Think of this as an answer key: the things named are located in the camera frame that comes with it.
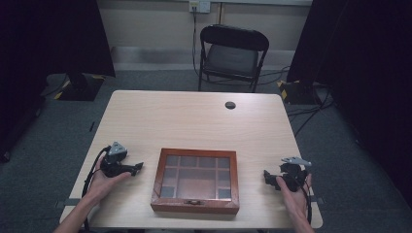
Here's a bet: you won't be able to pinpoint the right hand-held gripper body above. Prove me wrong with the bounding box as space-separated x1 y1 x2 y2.
274 156 313 192

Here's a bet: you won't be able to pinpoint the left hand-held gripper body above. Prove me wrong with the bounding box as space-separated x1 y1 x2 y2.
99 141 138 179

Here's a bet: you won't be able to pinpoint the wooden box with glass lid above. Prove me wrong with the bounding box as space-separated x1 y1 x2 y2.
150 148 241 216

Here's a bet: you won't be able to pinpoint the person's left hand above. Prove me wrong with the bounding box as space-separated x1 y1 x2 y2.
85 156 132 204

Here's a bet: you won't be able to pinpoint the person's right hand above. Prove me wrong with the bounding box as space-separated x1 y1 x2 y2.
275 173 314 225

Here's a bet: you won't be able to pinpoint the black and yellow stand base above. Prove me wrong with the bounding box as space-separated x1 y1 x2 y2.
276 79 323 106

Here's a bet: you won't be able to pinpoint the black folding chair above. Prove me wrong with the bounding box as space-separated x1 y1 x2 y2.
197 23 270 94

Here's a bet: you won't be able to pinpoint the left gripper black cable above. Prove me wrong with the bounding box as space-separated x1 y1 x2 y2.
81 146 112 231

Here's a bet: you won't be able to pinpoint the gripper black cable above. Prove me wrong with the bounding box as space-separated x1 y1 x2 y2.
300 179 314 225
81 146 112 231

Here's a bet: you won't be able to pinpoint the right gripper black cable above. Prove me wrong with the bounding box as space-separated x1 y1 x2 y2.
300 179 314 225

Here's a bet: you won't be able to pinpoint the black floor cables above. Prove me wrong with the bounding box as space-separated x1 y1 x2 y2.
258 65 336 138

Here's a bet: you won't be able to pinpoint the black wall cable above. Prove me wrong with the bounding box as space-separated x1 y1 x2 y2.
191 7 200 78

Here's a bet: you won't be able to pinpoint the white wall socket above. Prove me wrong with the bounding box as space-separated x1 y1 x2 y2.
189 0 212 15

